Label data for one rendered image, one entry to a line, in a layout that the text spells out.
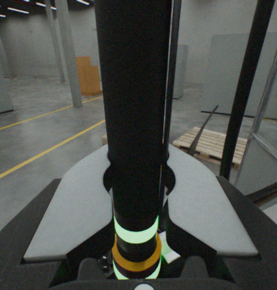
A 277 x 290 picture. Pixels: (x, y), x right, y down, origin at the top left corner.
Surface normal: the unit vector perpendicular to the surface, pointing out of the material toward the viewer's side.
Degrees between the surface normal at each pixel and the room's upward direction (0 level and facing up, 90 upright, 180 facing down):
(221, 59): 90
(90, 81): 90
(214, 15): 90
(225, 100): 90
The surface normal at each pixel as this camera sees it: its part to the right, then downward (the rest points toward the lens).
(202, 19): -0.40, 0.42
